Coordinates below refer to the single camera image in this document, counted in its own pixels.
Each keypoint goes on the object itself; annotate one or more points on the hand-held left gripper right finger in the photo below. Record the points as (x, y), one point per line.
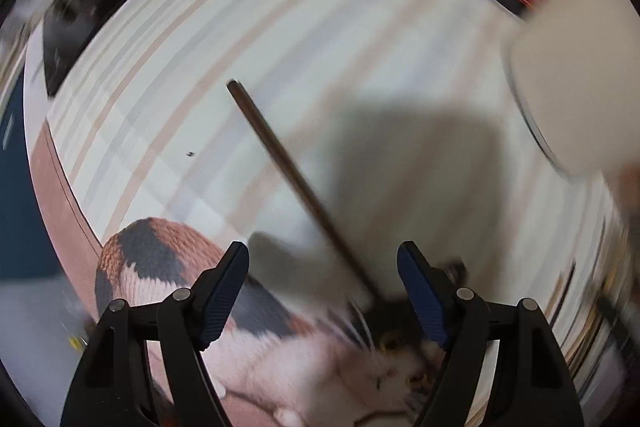
(425, 297)

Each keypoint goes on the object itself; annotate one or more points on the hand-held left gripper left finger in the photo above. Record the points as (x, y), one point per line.
(222, 292)

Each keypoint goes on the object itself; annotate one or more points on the dark brown chopstick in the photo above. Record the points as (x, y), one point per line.
(300, 187)

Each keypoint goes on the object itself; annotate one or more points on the beige utensil holder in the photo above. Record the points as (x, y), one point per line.
(575, 72)

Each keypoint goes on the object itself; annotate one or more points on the blue kitchen cabinet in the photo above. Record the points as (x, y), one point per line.
(25, 207)

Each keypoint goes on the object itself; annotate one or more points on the cat printed striped mat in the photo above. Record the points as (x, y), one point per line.
(300, 32)

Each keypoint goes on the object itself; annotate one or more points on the black induction cooktop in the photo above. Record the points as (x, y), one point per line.
(75, 17)

